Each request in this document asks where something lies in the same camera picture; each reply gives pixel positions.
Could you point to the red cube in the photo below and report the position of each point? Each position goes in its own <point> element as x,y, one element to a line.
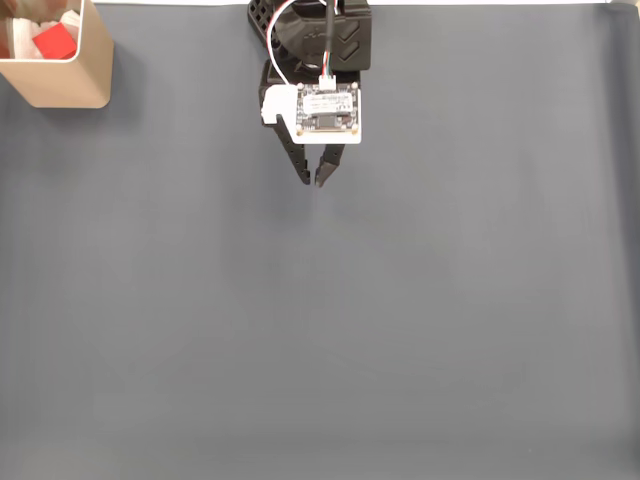
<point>52,42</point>

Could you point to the beige box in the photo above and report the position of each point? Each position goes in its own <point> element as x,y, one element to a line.
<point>65,85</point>

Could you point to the dark blue-grey mat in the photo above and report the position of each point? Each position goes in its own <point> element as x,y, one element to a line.
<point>400,300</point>

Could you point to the white tissue paper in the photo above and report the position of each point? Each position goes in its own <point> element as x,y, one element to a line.
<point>70,22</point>

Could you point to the white camera board mount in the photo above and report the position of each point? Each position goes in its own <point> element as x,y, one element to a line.
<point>327,107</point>

